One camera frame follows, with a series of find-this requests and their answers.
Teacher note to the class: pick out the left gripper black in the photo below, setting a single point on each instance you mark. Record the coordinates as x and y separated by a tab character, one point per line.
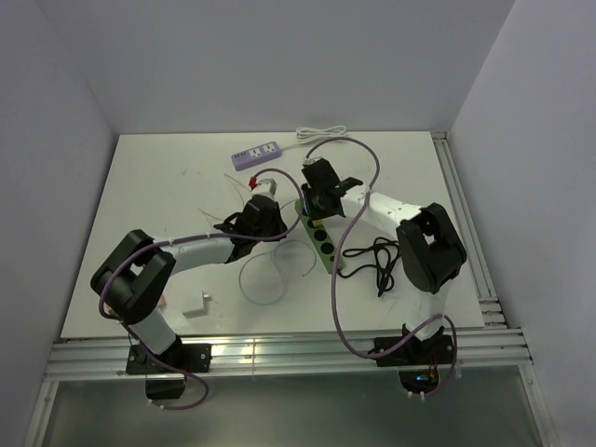
280	225

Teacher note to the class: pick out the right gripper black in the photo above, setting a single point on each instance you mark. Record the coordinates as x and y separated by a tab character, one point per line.
315	216

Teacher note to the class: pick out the blue USB charger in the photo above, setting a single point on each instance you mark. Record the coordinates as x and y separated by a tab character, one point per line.
306	207

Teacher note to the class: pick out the white plug adapter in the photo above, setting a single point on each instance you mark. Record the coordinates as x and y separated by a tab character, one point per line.
195	305

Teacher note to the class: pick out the green power strip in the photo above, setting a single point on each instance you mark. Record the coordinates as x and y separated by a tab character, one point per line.
321	240

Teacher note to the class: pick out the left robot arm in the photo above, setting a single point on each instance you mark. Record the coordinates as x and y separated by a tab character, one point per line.
132	279

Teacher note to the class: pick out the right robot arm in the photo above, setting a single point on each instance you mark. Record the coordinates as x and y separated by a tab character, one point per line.
431	250

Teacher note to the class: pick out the purple power strip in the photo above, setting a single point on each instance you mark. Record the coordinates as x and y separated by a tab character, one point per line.
255	156

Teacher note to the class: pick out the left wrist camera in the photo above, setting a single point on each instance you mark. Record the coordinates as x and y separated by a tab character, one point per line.
264	187

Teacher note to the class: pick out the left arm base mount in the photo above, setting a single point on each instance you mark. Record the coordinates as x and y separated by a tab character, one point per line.
165	375

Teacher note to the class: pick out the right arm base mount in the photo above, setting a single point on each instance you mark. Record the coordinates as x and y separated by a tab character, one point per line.
418	363

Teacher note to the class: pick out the aluminium side rail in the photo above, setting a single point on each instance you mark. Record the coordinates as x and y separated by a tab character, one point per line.
491	308

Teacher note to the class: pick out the aluminium front rail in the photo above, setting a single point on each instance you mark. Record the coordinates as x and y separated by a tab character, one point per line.
96	360

